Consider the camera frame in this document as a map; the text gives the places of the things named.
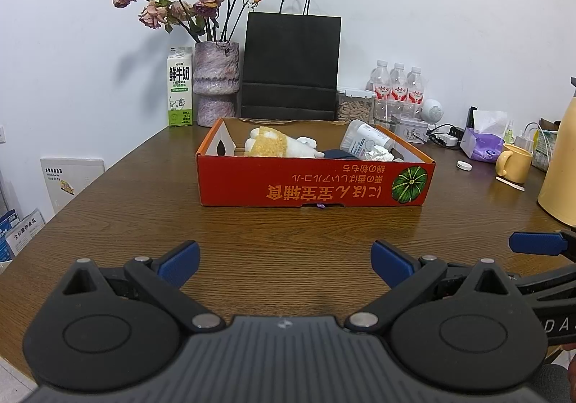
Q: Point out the wooden desktop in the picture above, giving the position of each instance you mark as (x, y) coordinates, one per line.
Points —
(288, 232)

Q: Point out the white plastic bottle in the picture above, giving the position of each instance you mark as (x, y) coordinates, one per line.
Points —
(362, 137)

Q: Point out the orange cardboard box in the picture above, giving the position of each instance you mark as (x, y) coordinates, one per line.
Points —
(315, 182)

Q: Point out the white floral tin box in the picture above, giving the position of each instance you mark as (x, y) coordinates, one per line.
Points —
(414, 130)

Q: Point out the white round speaker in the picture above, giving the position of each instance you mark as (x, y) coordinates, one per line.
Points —
(433, 110)

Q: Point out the white tissue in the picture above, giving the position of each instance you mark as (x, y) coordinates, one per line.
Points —
(380, 154)

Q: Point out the white round lid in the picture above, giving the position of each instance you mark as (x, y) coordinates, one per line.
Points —
(463, 165)

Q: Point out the white green milk carton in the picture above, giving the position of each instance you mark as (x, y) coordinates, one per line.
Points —
(181, 92)

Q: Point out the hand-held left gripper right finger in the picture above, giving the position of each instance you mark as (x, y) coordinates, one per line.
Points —
(391, 263)

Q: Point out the white paper strip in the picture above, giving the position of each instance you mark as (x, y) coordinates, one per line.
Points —
(510, 183)

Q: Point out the clear glass cup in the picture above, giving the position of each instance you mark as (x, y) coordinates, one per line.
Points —
(386, 115)

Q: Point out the green printed carton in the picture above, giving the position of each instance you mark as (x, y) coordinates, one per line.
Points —
(545, 146)

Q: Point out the yellow mug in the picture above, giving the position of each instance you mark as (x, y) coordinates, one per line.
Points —
(515, 164)

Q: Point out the white charger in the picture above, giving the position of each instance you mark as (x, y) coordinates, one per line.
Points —
(447, 140)

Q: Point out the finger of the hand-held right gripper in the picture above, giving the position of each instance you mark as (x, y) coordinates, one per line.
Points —
(535, 243)
(549, 283)

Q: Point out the yellow white plush toy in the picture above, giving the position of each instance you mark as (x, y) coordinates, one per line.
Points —
(274, 144)

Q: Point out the purple tissue pack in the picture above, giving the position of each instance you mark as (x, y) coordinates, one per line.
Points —
(481, 146)

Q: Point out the red label water bottle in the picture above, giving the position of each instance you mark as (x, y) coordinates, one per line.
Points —
(380, 83)
(416, 90)
(398, 88)

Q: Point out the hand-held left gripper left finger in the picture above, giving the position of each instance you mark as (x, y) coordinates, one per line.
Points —
(180, 263)

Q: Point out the pale yellow thermos jug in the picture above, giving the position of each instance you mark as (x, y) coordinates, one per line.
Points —
(560, 160)

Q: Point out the dark blue case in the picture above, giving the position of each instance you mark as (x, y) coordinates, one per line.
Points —
(339, 154)

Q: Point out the purple marbled vase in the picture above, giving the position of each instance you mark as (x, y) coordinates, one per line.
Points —
(216, 79)

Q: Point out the black paper bag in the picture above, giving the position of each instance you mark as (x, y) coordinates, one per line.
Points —
(290, 65)

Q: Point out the black power adapter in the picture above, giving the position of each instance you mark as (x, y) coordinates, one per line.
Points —
(455, 131)

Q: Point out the blue white printed package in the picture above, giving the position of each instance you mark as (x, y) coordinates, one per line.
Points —
(22, 232)

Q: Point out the clear seed container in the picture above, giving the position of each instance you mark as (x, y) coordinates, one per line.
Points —
(355, 108)

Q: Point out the white printed board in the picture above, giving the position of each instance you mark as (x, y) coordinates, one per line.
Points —
(72, 180)

